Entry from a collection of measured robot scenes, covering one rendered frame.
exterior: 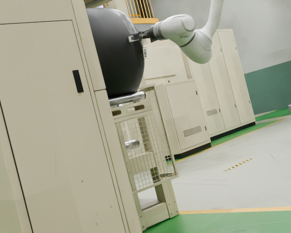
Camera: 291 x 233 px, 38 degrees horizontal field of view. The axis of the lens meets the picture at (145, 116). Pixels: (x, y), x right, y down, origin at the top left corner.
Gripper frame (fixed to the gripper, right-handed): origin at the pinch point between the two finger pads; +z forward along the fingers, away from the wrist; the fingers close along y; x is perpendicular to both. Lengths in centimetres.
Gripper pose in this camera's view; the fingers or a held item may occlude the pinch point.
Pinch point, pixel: (133, 38)
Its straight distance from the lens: 225.2
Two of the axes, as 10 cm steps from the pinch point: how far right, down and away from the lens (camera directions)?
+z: -6.3, 0.2, 7.8
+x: 1.6, 9.8, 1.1
